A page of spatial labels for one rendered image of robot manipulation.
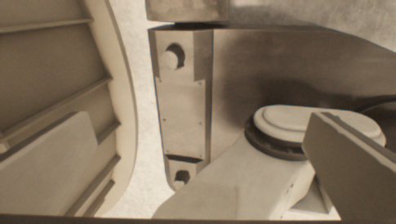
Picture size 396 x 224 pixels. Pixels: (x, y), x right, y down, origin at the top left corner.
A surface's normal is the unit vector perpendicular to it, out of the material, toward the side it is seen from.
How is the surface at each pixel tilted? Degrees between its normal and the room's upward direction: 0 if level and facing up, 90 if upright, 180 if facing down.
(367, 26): 0
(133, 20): 0
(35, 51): 90
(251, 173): 90
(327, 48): 0
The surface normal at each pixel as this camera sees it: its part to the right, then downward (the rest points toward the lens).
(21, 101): 0.97, 0.01
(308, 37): -0.22, 0.47
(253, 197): -0.01, -0.88
